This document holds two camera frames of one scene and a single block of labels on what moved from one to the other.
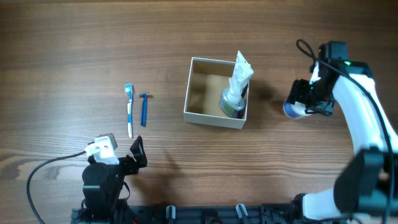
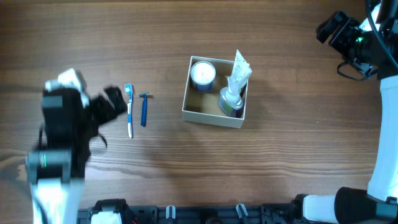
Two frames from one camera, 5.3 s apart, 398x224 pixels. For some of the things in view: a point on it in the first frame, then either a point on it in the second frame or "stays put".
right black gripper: (296, 94) to (337, 41)
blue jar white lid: (296, 111) to (202, 75)
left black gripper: (132, 167) to (109, 112)
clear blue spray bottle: (232, 100) stays put
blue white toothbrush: (129, 90) stays put
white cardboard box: (206, 79) stays put
